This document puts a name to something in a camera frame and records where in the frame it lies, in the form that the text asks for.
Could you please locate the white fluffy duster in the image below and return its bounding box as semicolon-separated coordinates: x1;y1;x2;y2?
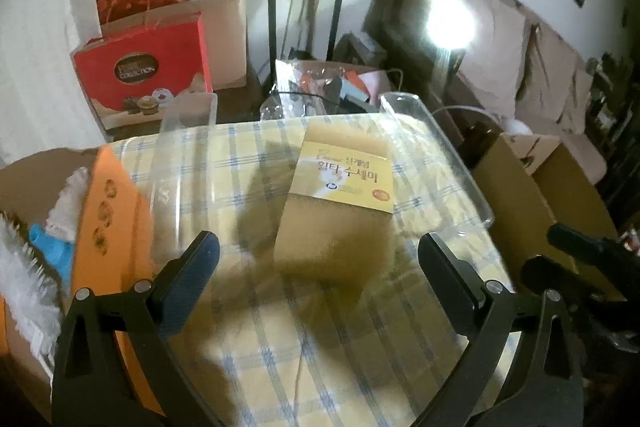
1;213;63;378

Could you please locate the blue collapsible funnel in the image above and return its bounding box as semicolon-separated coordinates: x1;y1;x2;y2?
28;225;75;286

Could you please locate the beige sofa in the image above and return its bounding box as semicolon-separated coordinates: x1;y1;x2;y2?
364;0;606;183

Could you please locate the white feather shuttlecock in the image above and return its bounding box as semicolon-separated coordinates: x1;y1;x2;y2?
44;167;90;243

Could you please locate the clear plastic tray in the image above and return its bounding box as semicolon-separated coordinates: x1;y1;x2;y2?
376;91;496;228

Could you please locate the lower red chocolate box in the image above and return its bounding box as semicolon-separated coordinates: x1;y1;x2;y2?
73;13;213;130

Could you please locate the yellow plaid tablecloth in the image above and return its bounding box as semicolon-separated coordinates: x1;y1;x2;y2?
113;115;508;426

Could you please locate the orange cardboard box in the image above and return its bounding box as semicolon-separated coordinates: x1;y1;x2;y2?
1;146;163;424

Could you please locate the yellow sponge pack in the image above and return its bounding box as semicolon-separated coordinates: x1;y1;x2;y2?
273;120;394;286

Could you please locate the brown cardboard box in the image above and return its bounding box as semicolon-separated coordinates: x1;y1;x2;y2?
472;133;622;300

